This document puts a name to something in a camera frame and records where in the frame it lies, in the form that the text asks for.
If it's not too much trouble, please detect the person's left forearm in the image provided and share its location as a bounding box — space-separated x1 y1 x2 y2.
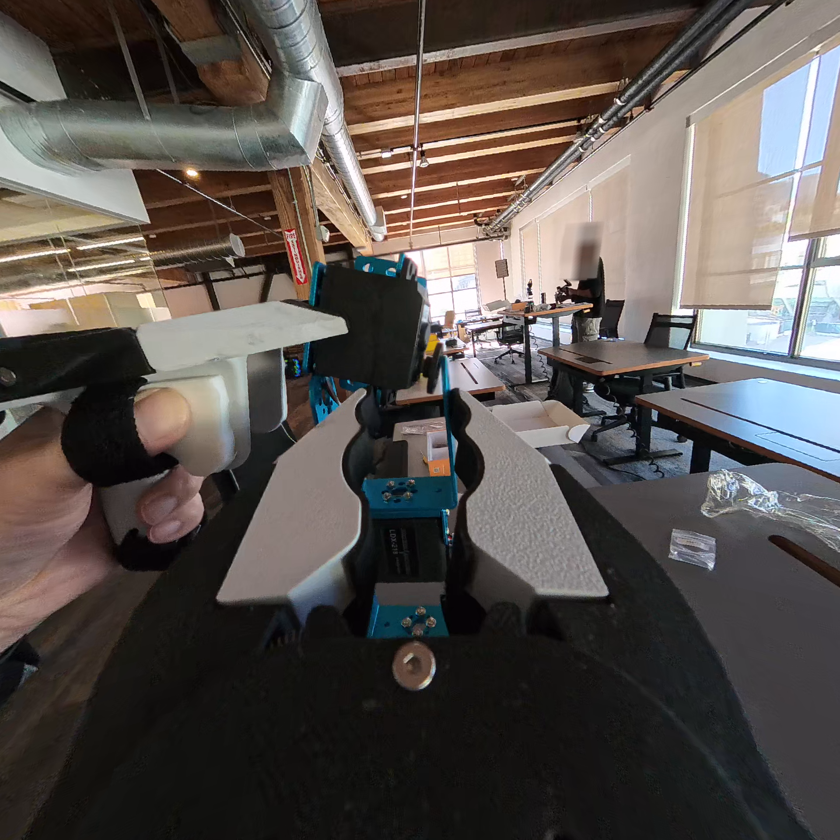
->
0 635 42 706

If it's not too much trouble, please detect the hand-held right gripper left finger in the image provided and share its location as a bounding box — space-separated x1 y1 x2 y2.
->
217 387 378 634

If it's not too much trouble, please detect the silver air duct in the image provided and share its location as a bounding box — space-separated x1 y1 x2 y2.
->
0 0 389 242

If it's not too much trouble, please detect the crumpled clear plastic wrap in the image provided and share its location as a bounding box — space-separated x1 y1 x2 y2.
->
700 469 840 551

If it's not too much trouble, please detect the black servo with blue bracket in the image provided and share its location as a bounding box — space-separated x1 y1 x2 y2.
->
307 252 450 421

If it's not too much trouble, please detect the orange parts box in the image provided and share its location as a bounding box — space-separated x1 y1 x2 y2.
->
423 430 455 478

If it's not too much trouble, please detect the small clear plastic bag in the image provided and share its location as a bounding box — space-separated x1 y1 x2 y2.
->
668 528 718 572

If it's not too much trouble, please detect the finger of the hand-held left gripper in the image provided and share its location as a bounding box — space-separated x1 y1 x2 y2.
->
136 300 350 373
246 350 288 435

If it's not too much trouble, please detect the round silver duct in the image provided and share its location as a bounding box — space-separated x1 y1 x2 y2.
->
150 234 246 271

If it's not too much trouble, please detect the person's left hand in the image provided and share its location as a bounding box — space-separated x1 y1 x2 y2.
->
0 387 206 651

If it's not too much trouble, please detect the ceiling tube light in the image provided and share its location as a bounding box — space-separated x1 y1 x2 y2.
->
0 235 147 265

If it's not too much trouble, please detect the red fire extinguisher sign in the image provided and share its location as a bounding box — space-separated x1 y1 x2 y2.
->
283 227 310 286

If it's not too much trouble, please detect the blue hobby robot arm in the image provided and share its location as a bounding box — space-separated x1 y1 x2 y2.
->
363 357 459 639

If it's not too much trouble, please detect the standing desk with equipment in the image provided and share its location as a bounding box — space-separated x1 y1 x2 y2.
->
502 302 593 386

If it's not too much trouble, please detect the wooden side desk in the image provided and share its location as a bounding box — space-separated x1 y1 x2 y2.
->
538 340 711 467

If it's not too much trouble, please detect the dark office table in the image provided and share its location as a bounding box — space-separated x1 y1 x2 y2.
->
634 378 840 485
395 356 508 406

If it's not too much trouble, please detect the grey desk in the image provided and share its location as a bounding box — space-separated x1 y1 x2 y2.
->
390 420 840 840

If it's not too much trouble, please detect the metal ceiling conduit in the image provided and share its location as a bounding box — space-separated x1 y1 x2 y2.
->
408 0 427 232

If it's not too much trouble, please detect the black ceiling pipe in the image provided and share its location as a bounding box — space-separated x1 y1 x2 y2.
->
484 0 791 235

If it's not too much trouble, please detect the city view window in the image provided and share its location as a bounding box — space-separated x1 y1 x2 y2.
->
679 39 840 363

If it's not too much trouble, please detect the far end window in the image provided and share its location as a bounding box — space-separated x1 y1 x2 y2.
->
420 246 481 324

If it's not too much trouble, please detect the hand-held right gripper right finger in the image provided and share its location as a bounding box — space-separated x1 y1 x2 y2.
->
448 388 610 631

